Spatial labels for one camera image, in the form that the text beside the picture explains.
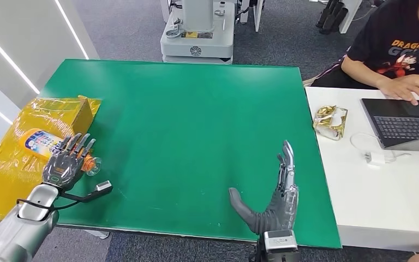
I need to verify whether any person's right hand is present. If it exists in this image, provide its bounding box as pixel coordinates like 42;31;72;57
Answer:
376;78;419;106

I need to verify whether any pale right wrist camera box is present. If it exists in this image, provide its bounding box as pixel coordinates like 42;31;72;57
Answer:
264;230;299;253

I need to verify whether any yellow film wrapped cardboard box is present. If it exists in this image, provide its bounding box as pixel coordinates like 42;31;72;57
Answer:
0;95;102;222

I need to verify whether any white charger adapter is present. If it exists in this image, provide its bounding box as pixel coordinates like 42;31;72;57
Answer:
364;151;396;166

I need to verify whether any thin white cable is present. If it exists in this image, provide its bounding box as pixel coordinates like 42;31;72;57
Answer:
350;132;412;160

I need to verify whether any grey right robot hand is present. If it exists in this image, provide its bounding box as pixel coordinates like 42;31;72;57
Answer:
228;140;300;236

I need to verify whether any gold foil snack wrapper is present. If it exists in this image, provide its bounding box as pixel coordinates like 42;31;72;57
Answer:
313;105;349;141

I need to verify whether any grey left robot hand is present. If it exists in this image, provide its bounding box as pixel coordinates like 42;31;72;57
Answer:
42;133;97;192

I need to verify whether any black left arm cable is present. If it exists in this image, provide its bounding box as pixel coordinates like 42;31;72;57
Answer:
16;196;81;213

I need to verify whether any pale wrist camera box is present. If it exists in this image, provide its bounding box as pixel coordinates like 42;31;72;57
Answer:
264;230;299;253
61;180;113;203

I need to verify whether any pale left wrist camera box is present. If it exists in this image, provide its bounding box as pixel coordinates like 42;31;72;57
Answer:
61;180;113;203

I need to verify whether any orange bottle with clear cap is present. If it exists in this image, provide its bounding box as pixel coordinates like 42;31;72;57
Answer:
19;128;102;177

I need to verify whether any dark grey laptop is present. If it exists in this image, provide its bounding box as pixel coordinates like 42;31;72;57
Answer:
360;98;419;152

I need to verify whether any person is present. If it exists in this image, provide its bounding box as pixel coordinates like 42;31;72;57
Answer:
310;0;419;106

